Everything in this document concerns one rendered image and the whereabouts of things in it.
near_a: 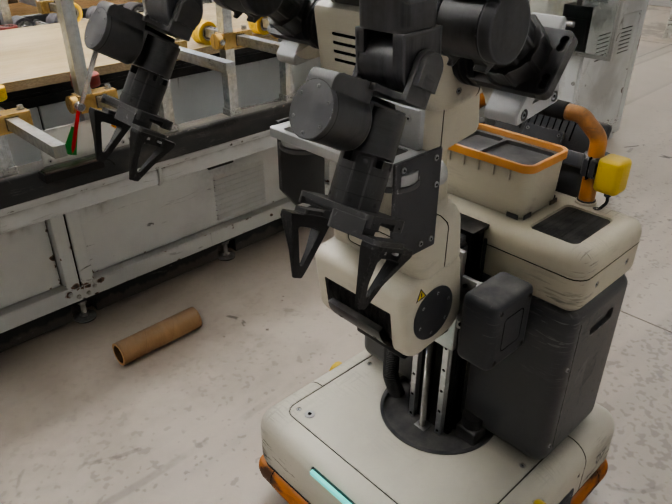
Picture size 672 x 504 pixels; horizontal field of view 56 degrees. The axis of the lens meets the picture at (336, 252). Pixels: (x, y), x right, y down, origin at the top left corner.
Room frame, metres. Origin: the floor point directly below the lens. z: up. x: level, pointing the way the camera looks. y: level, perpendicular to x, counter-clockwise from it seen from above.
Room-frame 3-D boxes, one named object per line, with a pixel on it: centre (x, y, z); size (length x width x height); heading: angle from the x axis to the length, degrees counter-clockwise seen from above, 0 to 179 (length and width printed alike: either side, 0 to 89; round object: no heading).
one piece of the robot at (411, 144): (0.93, -0.04, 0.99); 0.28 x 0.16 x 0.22; 43
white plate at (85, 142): (1.72, 0.72, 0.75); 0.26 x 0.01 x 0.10; 135
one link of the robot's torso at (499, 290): (0.97, -0.17, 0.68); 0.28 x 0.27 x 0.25; 43
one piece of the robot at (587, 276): (1.19, -0.32, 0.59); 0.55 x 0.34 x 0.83; 43
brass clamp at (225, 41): (2.12, 0.34, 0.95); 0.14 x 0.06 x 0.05; 135
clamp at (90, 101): (1.78, 0.70, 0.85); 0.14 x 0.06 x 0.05; 135
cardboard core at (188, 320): (1.73, 0.61, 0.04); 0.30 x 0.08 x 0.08; 135
